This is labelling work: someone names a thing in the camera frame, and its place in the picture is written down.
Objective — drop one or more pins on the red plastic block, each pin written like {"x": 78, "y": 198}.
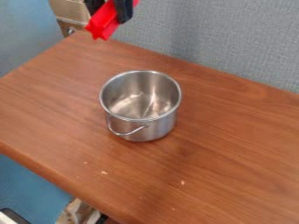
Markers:
{"x": 103, "y": 22}

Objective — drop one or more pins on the light wooden frame under table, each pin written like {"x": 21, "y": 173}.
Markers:
{"x": 79, "y": 213}

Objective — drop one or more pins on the black and white device corner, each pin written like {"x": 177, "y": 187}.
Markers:
{"x": 10, "y": 217}

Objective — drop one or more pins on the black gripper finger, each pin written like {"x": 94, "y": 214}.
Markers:
{"x": 94, "y": 5}
{"x": 125, "y": 10}

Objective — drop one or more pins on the stainless steel pot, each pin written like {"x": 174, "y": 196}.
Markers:
{"x": 141, "y": 100}

